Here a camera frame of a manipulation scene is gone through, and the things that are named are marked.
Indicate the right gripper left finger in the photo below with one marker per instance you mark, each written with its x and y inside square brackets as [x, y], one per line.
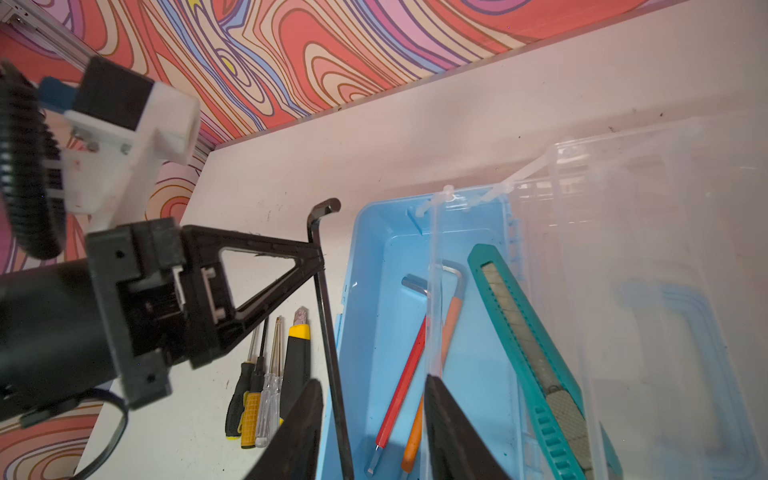
[293, 452]

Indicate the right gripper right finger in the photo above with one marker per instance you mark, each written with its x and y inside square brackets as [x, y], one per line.
[456, 450]

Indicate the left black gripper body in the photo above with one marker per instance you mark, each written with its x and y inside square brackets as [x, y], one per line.
[159, 290]

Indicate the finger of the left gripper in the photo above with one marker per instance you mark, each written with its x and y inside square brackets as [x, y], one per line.
[233, 281]

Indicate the clear handled screwdriver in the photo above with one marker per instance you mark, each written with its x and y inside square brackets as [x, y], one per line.
[269, 414]

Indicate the black yellow screwdriver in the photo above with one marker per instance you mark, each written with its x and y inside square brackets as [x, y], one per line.
[236, 407]

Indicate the yellow black utility knife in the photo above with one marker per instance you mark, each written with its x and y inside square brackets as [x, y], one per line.
[297, 367]

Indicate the teal utility knife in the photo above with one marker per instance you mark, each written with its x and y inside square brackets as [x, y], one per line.
[553, 397]

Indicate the blue plastic tool box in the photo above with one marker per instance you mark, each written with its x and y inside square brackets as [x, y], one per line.
[410, 303]

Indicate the black hex key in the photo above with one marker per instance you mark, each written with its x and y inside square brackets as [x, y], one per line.
[324, 208]

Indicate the red handled hex key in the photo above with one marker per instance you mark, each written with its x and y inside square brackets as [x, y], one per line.
[394, 409]

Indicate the clear tool box lid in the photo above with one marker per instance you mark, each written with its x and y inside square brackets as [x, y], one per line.
[644, 254]

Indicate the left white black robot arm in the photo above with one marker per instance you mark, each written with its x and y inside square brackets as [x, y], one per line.
[54, 351]

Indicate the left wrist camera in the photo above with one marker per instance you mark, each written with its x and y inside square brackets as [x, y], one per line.
[130, 125]

